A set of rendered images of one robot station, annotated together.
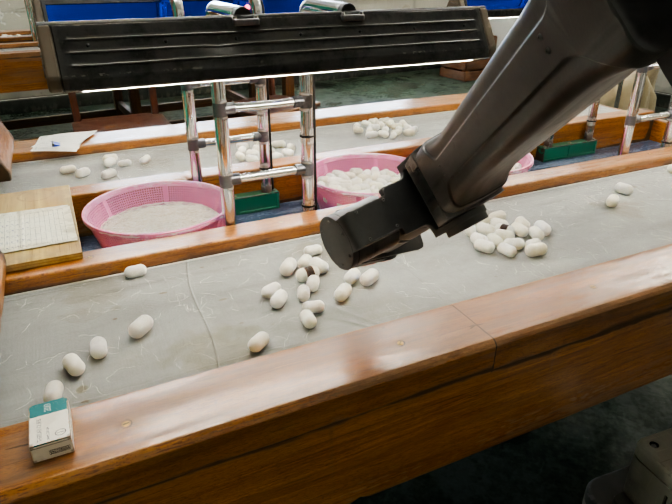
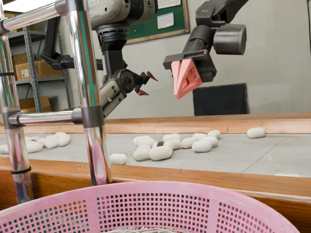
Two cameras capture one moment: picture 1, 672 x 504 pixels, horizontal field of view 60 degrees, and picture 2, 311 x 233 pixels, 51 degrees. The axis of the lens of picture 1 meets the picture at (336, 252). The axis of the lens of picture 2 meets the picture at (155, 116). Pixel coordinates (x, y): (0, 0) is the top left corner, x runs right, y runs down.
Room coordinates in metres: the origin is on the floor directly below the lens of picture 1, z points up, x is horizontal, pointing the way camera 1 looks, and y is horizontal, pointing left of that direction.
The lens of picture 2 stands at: (1.05, 0.53, 0.87)
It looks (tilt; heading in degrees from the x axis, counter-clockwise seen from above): 7 degrees down; 240
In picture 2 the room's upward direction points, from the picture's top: 7 degrees counter-clockwise
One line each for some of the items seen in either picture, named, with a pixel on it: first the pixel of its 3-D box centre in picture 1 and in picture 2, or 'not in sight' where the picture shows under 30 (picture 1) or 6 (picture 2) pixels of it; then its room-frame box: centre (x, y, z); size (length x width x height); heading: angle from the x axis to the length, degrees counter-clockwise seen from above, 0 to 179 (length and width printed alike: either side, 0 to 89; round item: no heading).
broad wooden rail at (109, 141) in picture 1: (329, 142); not in sight; (1.76, 0.02, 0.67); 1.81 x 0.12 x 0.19; 116
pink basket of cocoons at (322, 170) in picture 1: (367, 192); not in sight; (1.19, -0.07, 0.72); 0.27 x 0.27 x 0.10
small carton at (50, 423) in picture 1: (51, 428); not in sight; (0.42, 0.27, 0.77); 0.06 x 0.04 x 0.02; 26
